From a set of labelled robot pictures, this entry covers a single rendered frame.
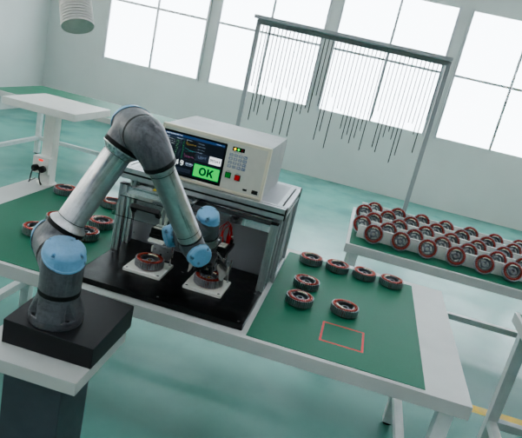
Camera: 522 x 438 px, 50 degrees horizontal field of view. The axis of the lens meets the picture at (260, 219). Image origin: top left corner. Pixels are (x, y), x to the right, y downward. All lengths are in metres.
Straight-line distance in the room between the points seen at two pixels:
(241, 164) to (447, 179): 6.55
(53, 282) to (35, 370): 0.23
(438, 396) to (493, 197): 6.84
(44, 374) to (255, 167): 1.05
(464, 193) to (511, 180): 0.64
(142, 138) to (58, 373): 0.66
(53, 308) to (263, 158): 0.95
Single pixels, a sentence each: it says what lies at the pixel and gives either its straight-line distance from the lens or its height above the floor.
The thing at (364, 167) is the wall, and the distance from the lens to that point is 8.45.
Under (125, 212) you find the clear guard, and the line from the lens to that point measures 2.05.
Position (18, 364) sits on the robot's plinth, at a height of 0.75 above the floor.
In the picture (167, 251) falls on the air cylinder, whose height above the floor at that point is 0.81.
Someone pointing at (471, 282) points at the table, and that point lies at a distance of 3.27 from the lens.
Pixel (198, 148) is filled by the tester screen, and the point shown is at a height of 1.25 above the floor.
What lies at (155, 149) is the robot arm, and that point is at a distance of 1.55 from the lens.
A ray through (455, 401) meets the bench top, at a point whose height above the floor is 0.75.
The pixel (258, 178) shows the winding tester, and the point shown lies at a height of 1.20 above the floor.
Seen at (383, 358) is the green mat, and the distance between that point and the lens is 2.06.
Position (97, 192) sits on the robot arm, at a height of 1.18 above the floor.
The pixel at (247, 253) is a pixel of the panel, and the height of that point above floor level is 0.85.
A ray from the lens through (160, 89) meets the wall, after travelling 8.98.
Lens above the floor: 1.67
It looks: 17 degrees down
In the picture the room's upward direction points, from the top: 13 degrees clockwise
